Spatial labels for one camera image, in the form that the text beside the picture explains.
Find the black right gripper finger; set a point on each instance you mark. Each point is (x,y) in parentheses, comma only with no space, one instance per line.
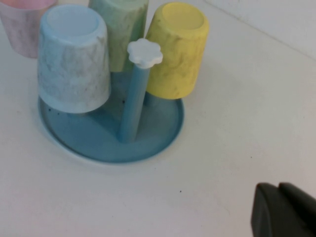
(279,214)

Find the pink marbled plastic cup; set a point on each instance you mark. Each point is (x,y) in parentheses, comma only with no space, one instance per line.
(22,29)

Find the yellow marbled plastic cup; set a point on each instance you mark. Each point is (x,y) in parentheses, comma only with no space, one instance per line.
(177,54)

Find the blue round cup stand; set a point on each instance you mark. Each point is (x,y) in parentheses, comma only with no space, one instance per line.
(98,138)

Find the green marbled plastic cup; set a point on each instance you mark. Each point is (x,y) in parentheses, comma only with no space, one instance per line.
(123,29)

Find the blue marbled plastic cup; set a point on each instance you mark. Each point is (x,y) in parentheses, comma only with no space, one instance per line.
(71,69)

